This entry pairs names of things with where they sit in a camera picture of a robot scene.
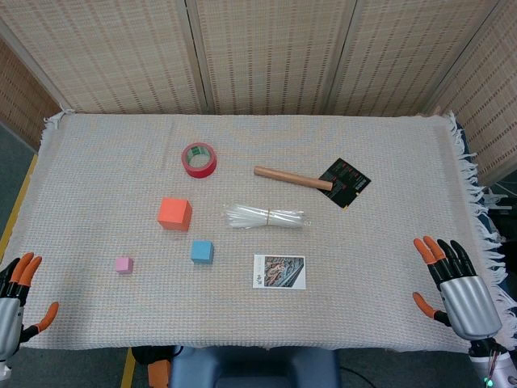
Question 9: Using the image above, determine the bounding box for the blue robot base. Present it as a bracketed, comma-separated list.
[169, 345, 343, 388]

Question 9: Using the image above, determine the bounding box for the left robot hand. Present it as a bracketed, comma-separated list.
[0, 252, 60, 371]

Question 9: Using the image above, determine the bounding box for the orange foam cube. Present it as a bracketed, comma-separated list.
[156, 196, 194, 233]

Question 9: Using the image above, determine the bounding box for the bamboo folding screen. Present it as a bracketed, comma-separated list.
[0, 0, 517, 187]

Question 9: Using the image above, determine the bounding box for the red tape roll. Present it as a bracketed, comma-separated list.
[180, 141, 218, 179]

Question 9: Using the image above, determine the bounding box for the bundle of clear straws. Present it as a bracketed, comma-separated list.
[223, 203, 313, 231]

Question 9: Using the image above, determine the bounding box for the blue foam cube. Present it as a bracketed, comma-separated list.
[190, 240, 215, 266]

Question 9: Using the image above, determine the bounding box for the black printed card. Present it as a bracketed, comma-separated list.
[317, 158, 372, 210]

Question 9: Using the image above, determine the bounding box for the orange box under table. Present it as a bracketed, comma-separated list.
[147, 358, 171, 388]

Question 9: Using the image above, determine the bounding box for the white woven tablecloth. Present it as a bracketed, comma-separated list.
[0, 111, 511, 355]

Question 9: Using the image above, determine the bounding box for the photo postcard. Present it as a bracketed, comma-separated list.
[252, 254, 307, 290]

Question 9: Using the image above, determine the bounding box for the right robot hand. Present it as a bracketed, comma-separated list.
[412, 235, 503, 341]

